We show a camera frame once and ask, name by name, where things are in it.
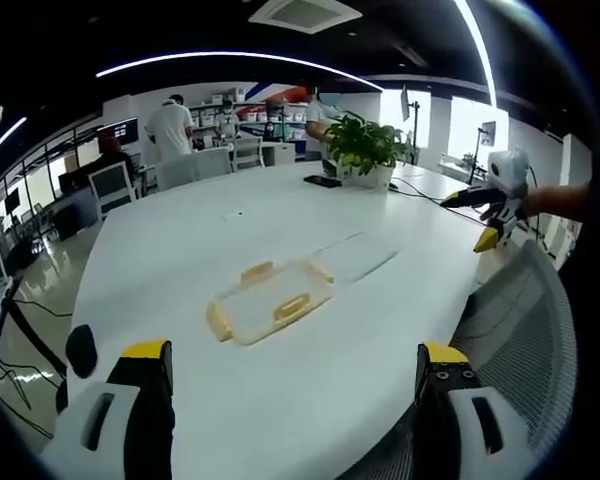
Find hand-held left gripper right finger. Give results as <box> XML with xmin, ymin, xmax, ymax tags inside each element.
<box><xmin>412</xmin><ymin>341</ymin><xmax>537</xmax><ymax>480</ymax></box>

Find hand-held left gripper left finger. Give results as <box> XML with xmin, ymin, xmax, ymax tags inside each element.
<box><xmin>39</xmin><ymin>339</ymin><xmax>177</xmax><ymax>480</ymax></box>

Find clear plastic box yellow buckles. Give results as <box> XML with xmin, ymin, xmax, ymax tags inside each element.
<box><xmin>205</xmin><ymin>256</ymin><xmax>336</xmax><ymax>347</ymax></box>

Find person's right hand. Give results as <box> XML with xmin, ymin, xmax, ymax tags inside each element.
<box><xmin>479</xmin><ymin>196</ymin><xmax>530</xmax><ymax>224</ymax></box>

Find black tripod stand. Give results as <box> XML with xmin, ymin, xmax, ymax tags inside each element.
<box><xmin>466</xmin><ymin>120</ymin><xmax>497</xmax><ymax>184</ymax></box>

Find black foam microphone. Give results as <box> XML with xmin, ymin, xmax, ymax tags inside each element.
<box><xmin>65</xmin><ymin>324</ymin><xmax>100</xmax><ymax>380</ymax></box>

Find grey mesh office chair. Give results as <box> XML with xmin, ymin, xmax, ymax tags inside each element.
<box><xmin>348</xmin><ymin>239</ymin><xmax>580</xmax><ymax>480</ymax></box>

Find monitor on black stand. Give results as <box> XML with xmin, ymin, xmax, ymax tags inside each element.
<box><xmin>400</xmin><ymin>84</ymin><xmax>422</xmax><ymax>152</ymax></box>

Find green plant in white pot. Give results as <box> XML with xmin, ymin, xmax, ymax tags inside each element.
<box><xmin>323</xmin><ymin>111</ymin><xmax>421</xmax><ymax>191</ymax></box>

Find black floor stand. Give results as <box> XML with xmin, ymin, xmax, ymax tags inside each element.
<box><xmin>0</xmin><ymin>284</ymin><xmax>69</xmax><ymax>384</ymax></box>

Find long ceiling light strip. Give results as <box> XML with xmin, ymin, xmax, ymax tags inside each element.
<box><xmin>453</xmin><ymin>0</ymin><xmax>499</xmax><ymax>107</ymax></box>
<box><xmin>95</xmin><ymin>49</ymin><xmax>385</xmax><ymax>93</ymax></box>

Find black smartphone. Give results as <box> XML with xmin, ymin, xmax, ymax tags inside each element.
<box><xmin>302</xmin><ymin>174</ymin><xmax>343</xmax><ymax>189</ymax></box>

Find translucent white chair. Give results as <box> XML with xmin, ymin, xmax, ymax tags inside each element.
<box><xmin>154</xmin><ymin>157</ymin><xmax>197</xmax><ymax>192</ymax></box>
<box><xmin>194</xmin><ymin>146</ymin><xmax>235</xmax><ymax>177</ymax></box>
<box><xmin>232</xmin><ymin>136</ymin><xmax>265</xmax><ymax>172</ymax></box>

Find shelf with white boxes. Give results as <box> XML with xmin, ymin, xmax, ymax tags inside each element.
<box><xmin>186</xmin><ymin>86</ymin><xmax>312</xmax><ymax>147</ymax></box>

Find ceiling air vent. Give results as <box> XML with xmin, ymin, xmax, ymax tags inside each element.
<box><xmin>248</xmin><ymin>0</ymin><xmax>364</xmax><ymax>36</ymax></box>

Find short ceiling light strip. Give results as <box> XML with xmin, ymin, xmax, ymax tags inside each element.
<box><xmin>0</xmin><ymin>116</ymin><xmax>28</xmax><ymax>150</ymax></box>

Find black cable on table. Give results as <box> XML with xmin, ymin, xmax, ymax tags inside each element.
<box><xmin>386</xmin><ymin>176</ymin><xmax>487</xmax><ymax>222</ymax></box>

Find black floor cables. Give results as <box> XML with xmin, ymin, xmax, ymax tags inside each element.
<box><xmin>0</xmin><ymin>355</ymin><xmax>64</xmax><ymax>439</ymax></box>

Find white frame mesh chair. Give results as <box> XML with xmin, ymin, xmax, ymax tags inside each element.
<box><xmin>87</xmin><ymin>161</ymin><xmax>136</xmax><ymax>220</ymax></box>

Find wall screen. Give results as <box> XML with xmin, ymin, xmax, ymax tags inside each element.
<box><xmin>108</xmin><ymin>118</ymin><xmax>139</xmax><ymax>144</ymax></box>

